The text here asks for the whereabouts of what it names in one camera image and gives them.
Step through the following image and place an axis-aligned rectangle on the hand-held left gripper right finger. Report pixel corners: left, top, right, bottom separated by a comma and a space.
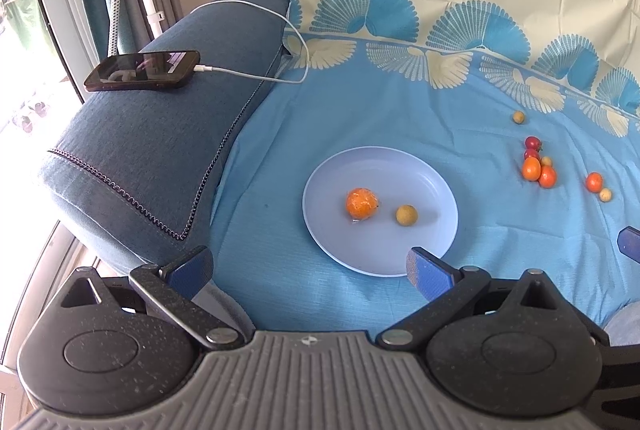
375, 247, 571, 352

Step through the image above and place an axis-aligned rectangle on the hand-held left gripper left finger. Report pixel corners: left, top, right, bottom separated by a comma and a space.
59, 246, 246, 351

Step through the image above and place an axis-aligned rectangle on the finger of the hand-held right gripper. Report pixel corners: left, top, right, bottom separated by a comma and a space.
618, 226, 640, 261

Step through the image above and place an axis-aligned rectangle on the pale blue plastic plate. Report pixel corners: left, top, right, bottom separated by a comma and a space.
302, 146, 459, 278

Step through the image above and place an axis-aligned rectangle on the pale blue cloth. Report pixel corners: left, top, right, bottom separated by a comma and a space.
597, 305, 640, 348

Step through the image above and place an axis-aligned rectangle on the blue fan-print bedsheet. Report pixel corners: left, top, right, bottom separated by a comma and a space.
210, 0, 640, 336

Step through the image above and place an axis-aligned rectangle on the plastic-wrapped orange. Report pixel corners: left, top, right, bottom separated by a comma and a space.
345, 188, 379, 222

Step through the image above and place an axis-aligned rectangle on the blue sofa armrest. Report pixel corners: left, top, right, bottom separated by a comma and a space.
40, 0, 293, 278

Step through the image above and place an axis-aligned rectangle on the black smartphone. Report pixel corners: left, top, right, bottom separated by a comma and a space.
83, 50, 202, 93

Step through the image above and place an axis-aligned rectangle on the white charging cable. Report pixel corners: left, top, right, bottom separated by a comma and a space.
190, 0, 311, 84

